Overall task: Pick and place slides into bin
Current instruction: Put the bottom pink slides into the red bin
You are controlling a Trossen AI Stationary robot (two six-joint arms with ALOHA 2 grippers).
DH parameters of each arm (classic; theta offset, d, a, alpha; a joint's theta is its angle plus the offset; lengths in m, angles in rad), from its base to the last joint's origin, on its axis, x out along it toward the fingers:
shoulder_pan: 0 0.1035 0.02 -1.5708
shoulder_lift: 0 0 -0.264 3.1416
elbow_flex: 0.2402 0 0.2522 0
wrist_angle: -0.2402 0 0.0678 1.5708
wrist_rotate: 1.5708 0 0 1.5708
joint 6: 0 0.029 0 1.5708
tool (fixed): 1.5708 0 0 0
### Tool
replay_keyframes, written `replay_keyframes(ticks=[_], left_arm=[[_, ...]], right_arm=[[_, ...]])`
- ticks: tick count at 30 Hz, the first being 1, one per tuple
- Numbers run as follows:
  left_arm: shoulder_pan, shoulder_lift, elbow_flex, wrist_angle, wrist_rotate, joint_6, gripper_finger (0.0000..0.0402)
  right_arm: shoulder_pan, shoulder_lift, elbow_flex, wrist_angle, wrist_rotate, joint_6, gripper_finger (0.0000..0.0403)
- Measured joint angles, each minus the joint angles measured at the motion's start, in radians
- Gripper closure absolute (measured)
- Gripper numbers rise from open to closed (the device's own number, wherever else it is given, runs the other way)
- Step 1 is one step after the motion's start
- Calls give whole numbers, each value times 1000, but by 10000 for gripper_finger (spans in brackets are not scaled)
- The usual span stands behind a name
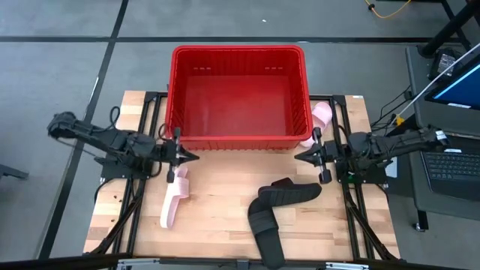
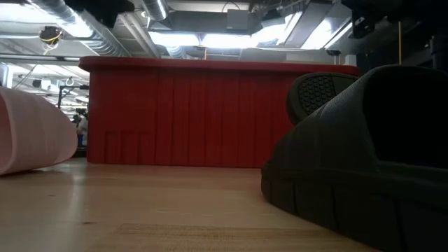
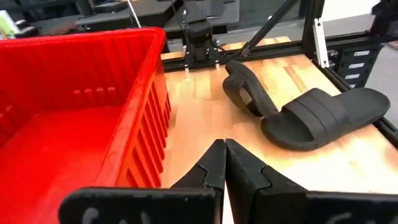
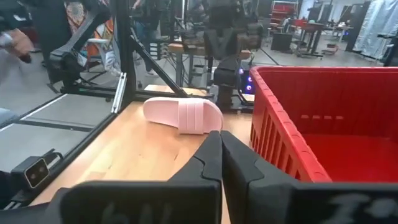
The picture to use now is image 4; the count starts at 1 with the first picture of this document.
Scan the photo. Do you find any red storage rack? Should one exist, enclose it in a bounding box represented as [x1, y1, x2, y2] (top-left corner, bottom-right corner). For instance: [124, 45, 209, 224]
[269, 0, 300, 24]

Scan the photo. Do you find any dark work table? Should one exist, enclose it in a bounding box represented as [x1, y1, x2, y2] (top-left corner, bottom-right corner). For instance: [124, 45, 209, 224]
[295, 21, 326, 58]

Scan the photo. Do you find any black machine with strut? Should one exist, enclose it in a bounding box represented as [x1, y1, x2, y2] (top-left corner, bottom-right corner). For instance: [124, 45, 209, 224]
[46, 9, 109, 94]

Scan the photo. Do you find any wooden workbench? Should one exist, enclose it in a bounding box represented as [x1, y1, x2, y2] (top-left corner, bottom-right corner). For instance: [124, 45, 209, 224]
[167, 42, 252, 88]

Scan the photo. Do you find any white chair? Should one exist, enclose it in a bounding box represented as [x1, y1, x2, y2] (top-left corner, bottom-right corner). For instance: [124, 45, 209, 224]
[86, 37, 122, 77]

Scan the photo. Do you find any silver frame bracket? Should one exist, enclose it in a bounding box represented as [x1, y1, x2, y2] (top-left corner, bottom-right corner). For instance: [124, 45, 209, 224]
[111, 72, 127, 114]

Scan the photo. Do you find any person's hand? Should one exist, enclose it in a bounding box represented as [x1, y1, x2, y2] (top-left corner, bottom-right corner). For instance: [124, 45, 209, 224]
[0, 28, 34, 65]

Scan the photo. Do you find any small black depth camera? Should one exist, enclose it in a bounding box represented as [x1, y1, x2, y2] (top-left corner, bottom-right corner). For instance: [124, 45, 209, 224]
[10, 155, 51, 191]

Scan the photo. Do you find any black box with purple lights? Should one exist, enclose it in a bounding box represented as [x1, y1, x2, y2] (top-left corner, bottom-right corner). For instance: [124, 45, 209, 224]
[238, 61, 256, 95]

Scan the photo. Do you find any person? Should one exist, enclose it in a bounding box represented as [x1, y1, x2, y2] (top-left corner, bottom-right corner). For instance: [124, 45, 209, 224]
[132, 0, 162, 77]
[0, 0, 75, 125]

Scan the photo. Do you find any black aluminium frame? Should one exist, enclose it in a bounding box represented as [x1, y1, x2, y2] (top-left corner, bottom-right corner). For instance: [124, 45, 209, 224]
[0, 0, 215, 212]

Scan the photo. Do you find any orange patterned fabric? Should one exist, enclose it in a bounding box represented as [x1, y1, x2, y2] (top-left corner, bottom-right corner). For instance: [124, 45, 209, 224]
[65, 0, 116, 66]

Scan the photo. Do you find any black cabinet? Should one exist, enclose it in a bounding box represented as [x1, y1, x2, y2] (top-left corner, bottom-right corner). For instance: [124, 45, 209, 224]
[271, 32, 293, 52]

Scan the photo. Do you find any white plastic curtain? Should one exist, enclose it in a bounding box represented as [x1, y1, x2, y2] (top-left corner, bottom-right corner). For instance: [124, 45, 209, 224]
[353, 0, 398, 60]

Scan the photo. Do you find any pink slide sandal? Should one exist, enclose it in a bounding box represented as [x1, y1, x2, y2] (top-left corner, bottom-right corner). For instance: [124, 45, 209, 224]
[142, 96, 224, 135]

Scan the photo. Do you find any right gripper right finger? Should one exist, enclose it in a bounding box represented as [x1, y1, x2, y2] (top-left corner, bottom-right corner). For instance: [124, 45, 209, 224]
[221, 130, 398, 224]

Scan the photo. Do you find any red plastic bin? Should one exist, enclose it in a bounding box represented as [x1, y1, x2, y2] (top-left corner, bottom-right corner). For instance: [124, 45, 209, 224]
[249, 65, 398, 184]

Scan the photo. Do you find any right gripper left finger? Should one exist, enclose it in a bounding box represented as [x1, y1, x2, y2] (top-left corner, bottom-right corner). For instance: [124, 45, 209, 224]
[46, 130, 223, 224]

